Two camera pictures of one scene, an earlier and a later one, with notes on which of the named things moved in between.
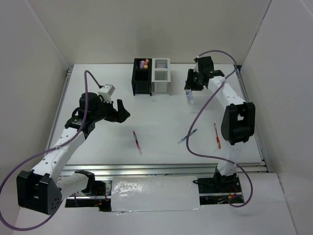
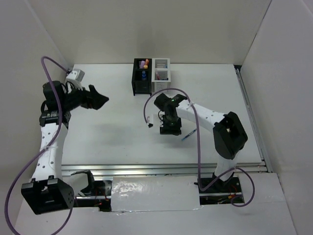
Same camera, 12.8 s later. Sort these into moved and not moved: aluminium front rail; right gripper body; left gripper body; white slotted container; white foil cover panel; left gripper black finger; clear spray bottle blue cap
Moved: right gripper body; left gripper black finger; clear spray bottle blue cap; left gripper body
Not moved: aluminium front rail; white foil cover panel; white slotted container
